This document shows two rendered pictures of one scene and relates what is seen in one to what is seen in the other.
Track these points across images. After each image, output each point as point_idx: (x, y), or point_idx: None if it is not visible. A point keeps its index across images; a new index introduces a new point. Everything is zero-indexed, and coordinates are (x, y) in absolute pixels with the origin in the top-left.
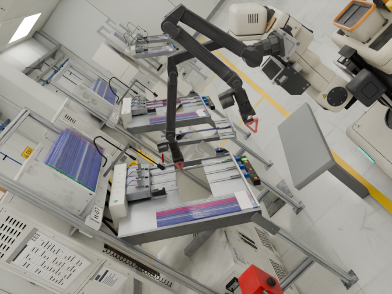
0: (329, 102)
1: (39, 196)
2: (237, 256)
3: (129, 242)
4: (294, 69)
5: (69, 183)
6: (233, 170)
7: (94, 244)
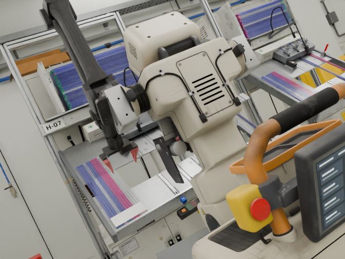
0: (207, 224)
1: (24, 89)
2: (123, 245)
3: (62, 160)
4: (166, 148)
5: (51, 92)
6: (189, 185)
7: (60, 142)
